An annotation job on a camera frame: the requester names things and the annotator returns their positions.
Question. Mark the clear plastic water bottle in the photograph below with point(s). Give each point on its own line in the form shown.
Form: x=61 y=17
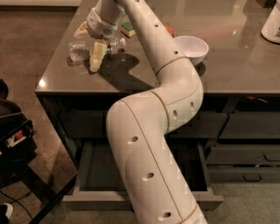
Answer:
x=79 y=50

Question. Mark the black cart with items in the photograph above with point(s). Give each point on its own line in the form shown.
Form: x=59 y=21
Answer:
x=17 y=149

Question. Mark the top left grey drawer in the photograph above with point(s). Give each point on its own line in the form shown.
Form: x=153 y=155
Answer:
x=91 y=124

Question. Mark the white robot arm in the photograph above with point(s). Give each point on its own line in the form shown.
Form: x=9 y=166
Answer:
x=136 y=124

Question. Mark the red apple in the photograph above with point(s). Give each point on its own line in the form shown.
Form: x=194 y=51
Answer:
x=170 y=30

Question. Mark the green yellow sponge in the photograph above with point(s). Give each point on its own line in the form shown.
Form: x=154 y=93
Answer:
x=127 y=29

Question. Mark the open middle grey drawer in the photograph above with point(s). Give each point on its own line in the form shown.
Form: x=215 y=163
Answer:
x=99 y=186

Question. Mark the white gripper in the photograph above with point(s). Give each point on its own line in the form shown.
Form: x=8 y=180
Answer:
x=98 y=29

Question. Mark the black white shoe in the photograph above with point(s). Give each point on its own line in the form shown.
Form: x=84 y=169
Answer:
x=6 y=210

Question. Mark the top right grey drawer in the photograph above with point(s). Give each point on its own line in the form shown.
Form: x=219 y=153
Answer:
x=252 y=125

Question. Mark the bottom right grey drawer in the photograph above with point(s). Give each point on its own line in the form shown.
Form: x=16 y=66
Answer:
x=244 y=174

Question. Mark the middle right grey drawer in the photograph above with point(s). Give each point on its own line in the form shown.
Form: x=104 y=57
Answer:
x=244 y=154

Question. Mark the white bowl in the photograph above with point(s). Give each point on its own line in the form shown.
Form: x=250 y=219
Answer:
x=193 y=47

